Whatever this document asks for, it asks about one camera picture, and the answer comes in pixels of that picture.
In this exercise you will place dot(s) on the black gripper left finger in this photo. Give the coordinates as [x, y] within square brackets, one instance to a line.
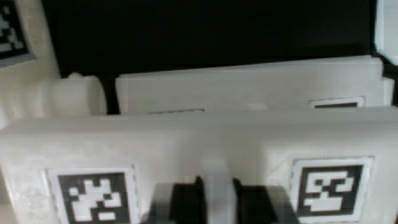
[178, 204]

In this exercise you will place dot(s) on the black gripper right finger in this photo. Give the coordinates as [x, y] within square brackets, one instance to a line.
[263, 205]

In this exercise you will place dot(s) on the white cabinet door panel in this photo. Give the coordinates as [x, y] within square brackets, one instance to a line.
[82, 164]

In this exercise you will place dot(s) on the white cabinet body box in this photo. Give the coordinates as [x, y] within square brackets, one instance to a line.
[38, 94]

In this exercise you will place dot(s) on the white U-shaped border fence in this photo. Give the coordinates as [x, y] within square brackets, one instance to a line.
[386, 29]

